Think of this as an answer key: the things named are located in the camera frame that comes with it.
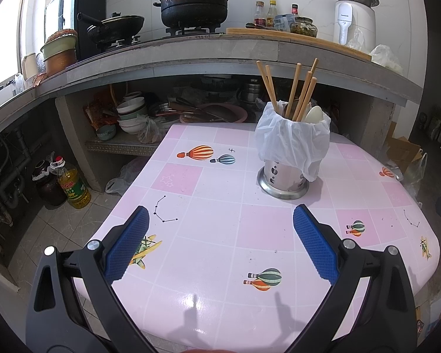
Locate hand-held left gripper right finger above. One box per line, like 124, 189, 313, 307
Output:
285, 204, 417, 353

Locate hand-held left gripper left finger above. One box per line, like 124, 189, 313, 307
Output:
26, 206, 158, 353

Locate metal utensil holder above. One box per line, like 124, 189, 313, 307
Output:
257, 158, 310, 200

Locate white plastic ladle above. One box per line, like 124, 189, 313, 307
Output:
304, 105, 324, 124

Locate bunch of wooden chopsticks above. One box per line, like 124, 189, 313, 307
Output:
256, 58, 318, 122

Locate white plastic bag on floor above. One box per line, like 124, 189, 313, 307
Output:
105, 156, 148, 196

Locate cardboard box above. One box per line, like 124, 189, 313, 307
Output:
384, 121, 423, 164

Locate cooking oil bottle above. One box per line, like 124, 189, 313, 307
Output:
51, 156, 92, 209

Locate pink patterned table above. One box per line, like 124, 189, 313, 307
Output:
73, 123, 441, 350

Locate perforated metal shelf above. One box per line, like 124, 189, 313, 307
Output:
85, 132, 162, 155

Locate white plastic bag liner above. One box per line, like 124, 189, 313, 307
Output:
255, 100, 331, 182

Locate small green bowl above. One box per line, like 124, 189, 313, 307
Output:
96, 125, 117, 141

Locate filled clear plastic bag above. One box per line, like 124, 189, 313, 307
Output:
137, 116, 166, 144

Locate stack of ceramic bowls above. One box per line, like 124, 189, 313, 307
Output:
116, 92, 148, 135

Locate orange snack packets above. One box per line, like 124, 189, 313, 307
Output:
83, 101, 118, 129

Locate crumpled white plastic bag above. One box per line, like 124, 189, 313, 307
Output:
370, 44, 405, 74

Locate small metal pot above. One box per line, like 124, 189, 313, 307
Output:
240, 81, 263, 103

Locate brown clay pot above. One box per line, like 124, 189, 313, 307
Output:
43, 48, 78, 78

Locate white jug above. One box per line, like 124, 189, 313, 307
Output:
22, 52, 39, 79

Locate grey concrete kitchen counter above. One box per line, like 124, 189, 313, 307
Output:
0, 31, 423, 148

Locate white kitchen appliance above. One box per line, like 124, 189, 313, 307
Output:
327, 0, 380, 46

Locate glass pickle jar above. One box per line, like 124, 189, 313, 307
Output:
290, 16, 318, 38

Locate wooden cutting board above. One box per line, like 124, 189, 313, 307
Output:
226, 27, 373, 61

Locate black wok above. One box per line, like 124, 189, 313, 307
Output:
77, 13, 146, 43

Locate gas stove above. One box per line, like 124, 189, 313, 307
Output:
96, 26, 221, 50

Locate blue packet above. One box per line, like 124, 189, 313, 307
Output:
274, 14, 295, 31

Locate yellow cap sauce bottle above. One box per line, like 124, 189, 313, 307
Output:
266, 0, 278, 27

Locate black cabinet appliance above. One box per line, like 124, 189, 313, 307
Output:
45, 0, 107, 61

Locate black stockpot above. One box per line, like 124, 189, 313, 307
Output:
153, 0, 240, 29

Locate window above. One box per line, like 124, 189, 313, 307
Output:
0, 0, 30, 96

